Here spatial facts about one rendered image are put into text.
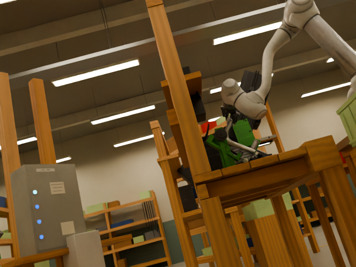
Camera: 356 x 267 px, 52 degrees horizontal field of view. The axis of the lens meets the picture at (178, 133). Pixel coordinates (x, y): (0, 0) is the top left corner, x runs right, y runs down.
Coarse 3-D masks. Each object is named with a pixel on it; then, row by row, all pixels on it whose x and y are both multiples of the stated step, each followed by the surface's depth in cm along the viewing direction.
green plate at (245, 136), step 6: (240, 120) 248; (246, 120) 247; (234, 126) 246; (240, 126) 245; (246, 126) 245; (234, 132) 244; (240, 132) 243; (246, 132) 242; (252, 132) 242; (240, 138) 241; (246, 138) 240; (252, 138) 239; (246, 144) 238
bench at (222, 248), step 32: (256, 160) 173; (288, 160) 179; (224, 192) 178; (256, 192) 218; (352, 192) 166; (224, 224) 167; (288, 224) 298; (352, 224) 162; (224, 256) 163; (352, 256) 164
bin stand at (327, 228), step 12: (348, 168) 234; (312, 180) 242; (312, 192) 252; (324, 192) 227; (324, 216) 247; (324, 228) 245; (336, 228) 223; (336, 252) 241; (348, 252) 215; (336, 264) 240
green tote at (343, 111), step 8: (352, 96) 138; (344, 104) 146; (352, 104) 140; (336, 112) 156; (344, 112) 149; (352, 112) 142; (344, 120) 150; (352, 120) 144; (352, 128) 146; (352, 136) 148; (352, 144) 150
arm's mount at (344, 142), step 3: (345, 138) 187; (348, 138) 183; (342, 141) 192; (345, 141) 188; (348, 141) 185; (336, 144) 201; (339, 144) 197; (342, 144) 193; (345, 144) 189; (348, 144) 185; (339, 147) 198; (342, 147) 194; (345, 147) 194; (348, 147) 197; (339, 150) 200; (342, 150) 204
